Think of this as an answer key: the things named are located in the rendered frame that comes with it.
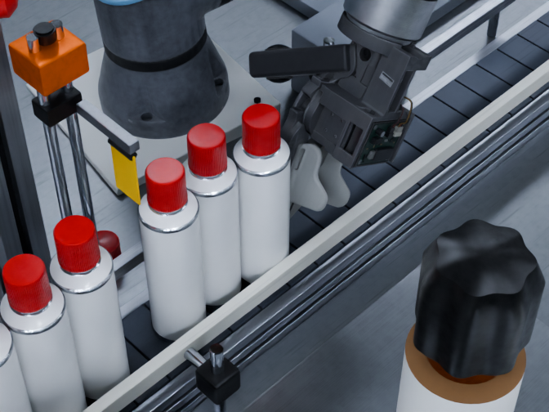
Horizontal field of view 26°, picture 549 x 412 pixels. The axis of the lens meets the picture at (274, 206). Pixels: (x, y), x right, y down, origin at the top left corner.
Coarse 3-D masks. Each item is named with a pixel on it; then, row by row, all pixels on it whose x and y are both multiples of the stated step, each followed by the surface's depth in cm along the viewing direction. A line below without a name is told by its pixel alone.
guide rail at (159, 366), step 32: (544, 64) 132; (512, 96) 128; (480, 128) 126; (416, 160) 122; (384, 192) 118; (352, 224) 117; (288, 256) 113; (320, 256) 115; (256, 288) 110; (224, 320) 108; (160, 352) 105; (128, 384) 103
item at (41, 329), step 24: (24, 264) 90; (24, 288) 89; (48, 288) 91; (0, 312) 93; (24, 312) 91; (48, 312) 92; (24, 336) 92; (48, 336) 93; (72, 336) 97; (24, 360) 95; (48, 360) 95; (72, 360) 97; (48, 384) 97; (72, 384) 99; (48, 408) 99; (72, 408) 101
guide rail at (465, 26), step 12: (492, 0) 132; (504, 0) 132; (480, 12) 130; (492, 12) 131; (456, 24) 129; (468, 24) 129; (480, 24) 131; (444, 36) 128; (456, 36) 128; (420, 48) 126; (432, 48) 126; (444, 48) 128; (132, 252) 107; (120, 264) 106; (132, 264) 107; (120, 276) 107
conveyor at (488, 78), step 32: (544, 32) 141; (480, 64) 137; (512, 64) 137; (448, 96) 133; (480, 96) 133; (416, 128) 130; (448, 128) 130; (448, 160) 126; (352, 192) 123; (320, 224) 120; (288, 288) 115; (128, 320) 112; (128, 352) 110; (160, 384) 107
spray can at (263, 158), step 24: (264, 120) 101; (240, 144) 104; (264, 144) 102; (240, 168) 103; (264, 168) 103; (288, 168) 105; (240, 192) 106; (264, 192) 105; (288, 192) 107; (240, 216) 108; (264, 216) 107; (288, 216) 110; (240, 240) 111; (264, 240) 109; (288, 240) 112; (264, 264) 112
